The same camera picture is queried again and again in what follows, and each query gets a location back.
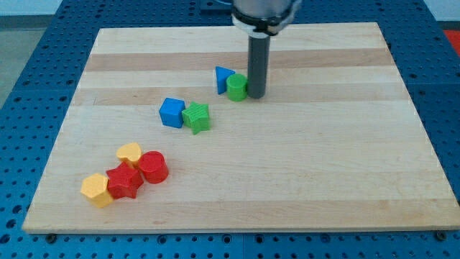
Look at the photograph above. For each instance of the red star block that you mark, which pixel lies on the red star block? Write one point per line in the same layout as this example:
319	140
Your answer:
124	181

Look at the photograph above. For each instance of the yellow hexagon block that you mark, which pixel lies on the yellow hexagon block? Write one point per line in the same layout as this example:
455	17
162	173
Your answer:
95	190

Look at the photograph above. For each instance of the red cylinder block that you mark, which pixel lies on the red cylinder block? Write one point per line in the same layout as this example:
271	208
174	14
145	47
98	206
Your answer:
153	166

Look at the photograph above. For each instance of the green cylinder block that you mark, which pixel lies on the green cylinder block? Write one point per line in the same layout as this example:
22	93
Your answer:
236	87

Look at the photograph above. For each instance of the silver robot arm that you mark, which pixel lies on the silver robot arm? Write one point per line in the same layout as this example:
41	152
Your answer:
261	20

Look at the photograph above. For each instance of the yellow heart block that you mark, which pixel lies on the yellow heart block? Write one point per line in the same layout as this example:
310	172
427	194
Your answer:
130	153

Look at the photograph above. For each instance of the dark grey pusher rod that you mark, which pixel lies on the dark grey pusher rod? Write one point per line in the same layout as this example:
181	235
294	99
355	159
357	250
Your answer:
258	59

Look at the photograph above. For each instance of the wooden board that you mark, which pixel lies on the wooden board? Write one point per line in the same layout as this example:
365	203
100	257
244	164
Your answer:
335	145

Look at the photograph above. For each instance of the green star block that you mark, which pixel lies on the green star block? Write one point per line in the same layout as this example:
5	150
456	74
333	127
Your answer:
197	117

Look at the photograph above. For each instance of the blue triangle block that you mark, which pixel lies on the blue triangle block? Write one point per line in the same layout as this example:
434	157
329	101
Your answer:
222	74

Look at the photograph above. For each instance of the blue cube block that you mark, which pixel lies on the blue cube block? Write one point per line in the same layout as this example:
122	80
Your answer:
171	112

